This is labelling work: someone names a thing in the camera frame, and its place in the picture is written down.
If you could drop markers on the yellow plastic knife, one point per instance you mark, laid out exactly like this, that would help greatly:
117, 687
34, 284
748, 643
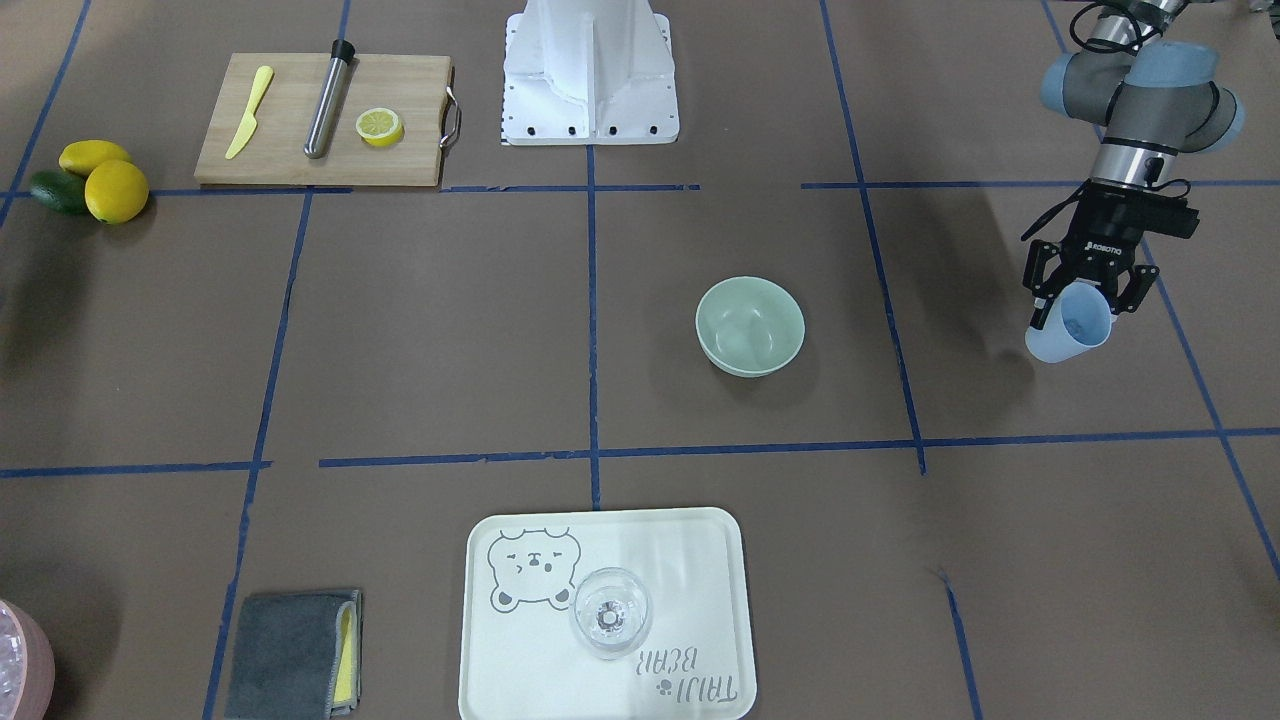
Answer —
248, 123

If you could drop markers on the green lime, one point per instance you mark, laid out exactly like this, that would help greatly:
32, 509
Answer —
60, 191

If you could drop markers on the lemon half slice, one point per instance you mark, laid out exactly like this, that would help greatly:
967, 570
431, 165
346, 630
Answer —
380, 127

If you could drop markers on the mint green bowl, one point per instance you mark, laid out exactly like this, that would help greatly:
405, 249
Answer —
749, 327

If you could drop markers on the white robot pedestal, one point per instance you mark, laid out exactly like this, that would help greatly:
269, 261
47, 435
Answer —
580, 73

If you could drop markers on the pink bowl with ice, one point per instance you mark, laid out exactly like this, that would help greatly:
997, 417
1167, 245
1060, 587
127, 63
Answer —
27, 665

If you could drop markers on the yellow lemon upper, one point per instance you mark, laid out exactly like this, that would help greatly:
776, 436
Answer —
116, 192

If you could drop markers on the light blue cup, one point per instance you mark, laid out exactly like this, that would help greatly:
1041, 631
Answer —
1075, 322

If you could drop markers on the cream bear tray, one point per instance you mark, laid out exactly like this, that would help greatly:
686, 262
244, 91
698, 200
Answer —
521, 658

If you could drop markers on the grey folded cloth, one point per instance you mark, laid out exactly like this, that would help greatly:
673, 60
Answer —
297, 655

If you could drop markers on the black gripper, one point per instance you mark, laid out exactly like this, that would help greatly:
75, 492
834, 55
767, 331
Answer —
1098, 240

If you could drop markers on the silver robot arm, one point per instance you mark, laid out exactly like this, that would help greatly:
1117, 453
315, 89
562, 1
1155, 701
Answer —
1155, 100

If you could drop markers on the yellow lemon near green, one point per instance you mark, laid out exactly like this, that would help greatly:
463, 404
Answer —
82, 157

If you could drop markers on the clear glass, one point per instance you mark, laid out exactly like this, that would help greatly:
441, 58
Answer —
612, 613

